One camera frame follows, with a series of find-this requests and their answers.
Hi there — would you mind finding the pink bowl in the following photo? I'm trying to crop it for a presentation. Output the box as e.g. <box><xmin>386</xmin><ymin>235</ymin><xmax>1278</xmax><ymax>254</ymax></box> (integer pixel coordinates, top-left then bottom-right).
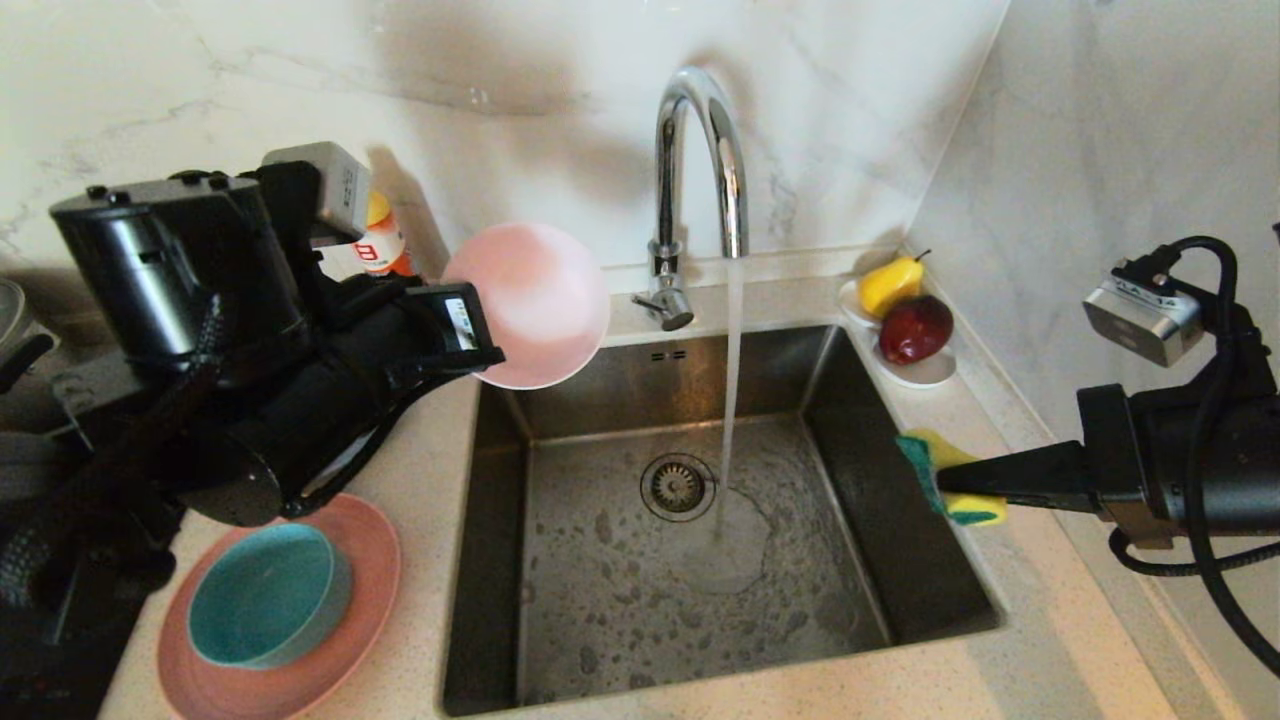
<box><xmin>441</xmin><ymin>221</ymin><xmax>613</xmax><ymax>392</ymax></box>

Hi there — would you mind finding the yellow green sponge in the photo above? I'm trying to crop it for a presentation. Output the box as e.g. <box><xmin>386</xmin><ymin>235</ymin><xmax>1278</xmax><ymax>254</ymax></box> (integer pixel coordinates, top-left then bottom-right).
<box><xmin>894</xmin><ymin>427</ymin><xmax>1010</xmax><ymax>529</ymax></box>

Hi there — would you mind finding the orange white dish soap bottle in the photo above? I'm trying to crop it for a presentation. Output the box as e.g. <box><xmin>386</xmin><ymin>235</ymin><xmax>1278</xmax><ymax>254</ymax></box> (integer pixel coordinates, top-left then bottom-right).
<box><xmin>352</xmin><ymin>188</ymin><xmax>415</xmax><ymax>279</ymax></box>

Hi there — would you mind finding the teal bowl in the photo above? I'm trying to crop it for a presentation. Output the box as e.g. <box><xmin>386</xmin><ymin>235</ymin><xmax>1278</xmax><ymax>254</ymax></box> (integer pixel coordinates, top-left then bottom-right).
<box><xmin>186</xmin><ymin>523</ymin><xmax>353</xmax><ymax>671</ymax></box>

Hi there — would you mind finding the stainless steel sink basin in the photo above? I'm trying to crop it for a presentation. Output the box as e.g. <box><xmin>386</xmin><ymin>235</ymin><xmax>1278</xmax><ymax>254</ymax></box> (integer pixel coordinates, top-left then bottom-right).
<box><xmin>444</xmin><ymin>322</ymin><xmax>1007</xmax><ymax>717</ymax></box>

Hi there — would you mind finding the small white fruit dish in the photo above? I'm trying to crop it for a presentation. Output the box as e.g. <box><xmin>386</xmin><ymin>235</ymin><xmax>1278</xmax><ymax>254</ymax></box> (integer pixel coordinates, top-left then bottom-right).
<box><xmin>838</xmin><ymin>278</ymin><xmax>959</xmax><ymax>389</ymax></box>

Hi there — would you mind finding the pink plate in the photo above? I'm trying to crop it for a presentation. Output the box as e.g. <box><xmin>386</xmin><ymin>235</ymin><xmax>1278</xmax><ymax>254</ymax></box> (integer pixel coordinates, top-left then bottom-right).
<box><xmin>156</xmin><ymin>492</ymin><xmax>403</xmax><ymax>720</ymax></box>

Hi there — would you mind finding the dark red apple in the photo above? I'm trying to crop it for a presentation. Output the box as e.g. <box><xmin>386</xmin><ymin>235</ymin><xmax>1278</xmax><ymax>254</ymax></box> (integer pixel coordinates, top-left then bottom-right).
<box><xmin>878</xmin><ymin>294</ymin><xmax>955</xmax><ymax>365</ymax></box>

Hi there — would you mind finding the round metal drain strainer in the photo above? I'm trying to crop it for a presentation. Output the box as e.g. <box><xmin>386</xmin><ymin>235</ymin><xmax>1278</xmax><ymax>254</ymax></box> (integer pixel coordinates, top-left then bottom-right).
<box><xmin>640</xmin><ymin>452</ymin><xmax>717</xmax><ymax>523</ymax></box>

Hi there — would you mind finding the yellow pear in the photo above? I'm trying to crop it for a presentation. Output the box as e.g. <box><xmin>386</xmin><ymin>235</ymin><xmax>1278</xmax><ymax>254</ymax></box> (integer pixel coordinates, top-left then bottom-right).
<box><xmin>858</xmin><ymin>250</ymin><xmax>931</xmax><ymax>319</ymax></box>

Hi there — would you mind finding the running water stream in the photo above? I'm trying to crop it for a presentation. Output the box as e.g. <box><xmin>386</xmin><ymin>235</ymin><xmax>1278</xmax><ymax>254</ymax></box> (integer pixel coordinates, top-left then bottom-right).
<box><xmin>714</xmin><ymin>255</ymin><xmax>748</xmax><ymax>541</ymax></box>

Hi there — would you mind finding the chrome gooseneck faucet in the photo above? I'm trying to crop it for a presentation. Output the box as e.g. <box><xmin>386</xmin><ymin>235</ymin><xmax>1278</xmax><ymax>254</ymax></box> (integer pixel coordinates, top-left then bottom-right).
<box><xmin>632</xmin><ymin>66</ymin><xmax>751</xmax><ymax>333</ymax></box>

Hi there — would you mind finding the steel cooking pot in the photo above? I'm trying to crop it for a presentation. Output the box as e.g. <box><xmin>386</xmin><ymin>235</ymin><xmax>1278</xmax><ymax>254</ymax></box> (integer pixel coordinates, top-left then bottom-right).
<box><xmin>0</xmin><ymin>278</ymin><xmax>57</xmax><ymax>393</ymax></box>

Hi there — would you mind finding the black induction cooktop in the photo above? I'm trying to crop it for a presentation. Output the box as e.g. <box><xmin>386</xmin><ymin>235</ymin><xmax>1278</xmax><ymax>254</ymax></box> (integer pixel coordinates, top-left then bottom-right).
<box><xmin>0</xmin><ymin>590</ymin><xmax>166</xmax><ymax>720</ymax></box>

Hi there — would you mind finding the black right camera cable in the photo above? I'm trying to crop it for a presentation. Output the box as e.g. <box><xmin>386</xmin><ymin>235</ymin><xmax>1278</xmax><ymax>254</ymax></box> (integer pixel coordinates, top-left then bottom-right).
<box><xmin>1105</xmin><ymin>236</ymin><xmax>1280</xmax><ymax>679</ymax></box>

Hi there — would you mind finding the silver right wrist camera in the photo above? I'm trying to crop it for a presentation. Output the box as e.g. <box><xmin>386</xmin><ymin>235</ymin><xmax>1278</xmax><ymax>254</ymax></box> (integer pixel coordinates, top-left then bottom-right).
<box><xmin>1082</xmin><ymin>258</ymin><xmax>1206</xmax><ymax>369</ymax></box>

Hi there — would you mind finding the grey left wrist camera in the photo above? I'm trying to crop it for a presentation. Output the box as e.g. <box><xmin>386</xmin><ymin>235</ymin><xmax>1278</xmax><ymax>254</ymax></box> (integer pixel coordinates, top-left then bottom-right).
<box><xmin>261</xmin><ymin>141</ymin><xmax>373</xmax><ymax>248</ymax></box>

